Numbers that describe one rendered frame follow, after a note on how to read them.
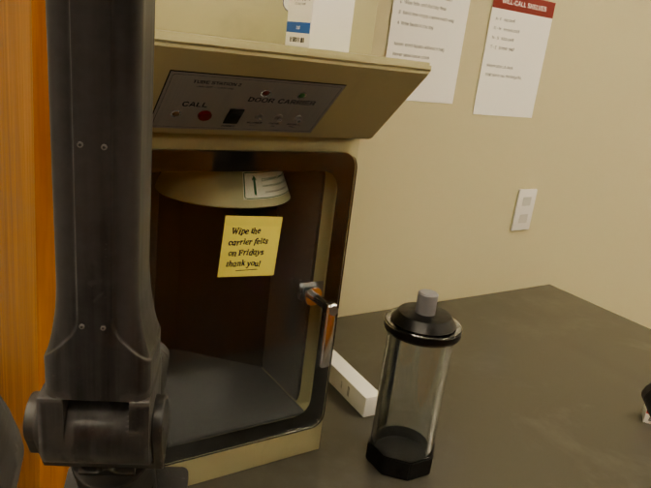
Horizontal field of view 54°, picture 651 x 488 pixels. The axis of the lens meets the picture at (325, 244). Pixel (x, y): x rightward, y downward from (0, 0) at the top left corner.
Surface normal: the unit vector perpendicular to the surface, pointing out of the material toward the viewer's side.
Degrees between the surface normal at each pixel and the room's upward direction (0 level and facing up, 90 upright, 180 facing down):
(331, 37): 90
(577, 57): 90
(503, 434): 0
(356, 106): 135
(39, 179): 90
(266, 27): 90
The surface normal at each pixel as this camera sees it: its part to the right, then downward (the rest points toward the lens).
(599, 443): 0.11, -0.95
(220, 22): 0.54, 0.31
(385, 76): 0.29, 0.89
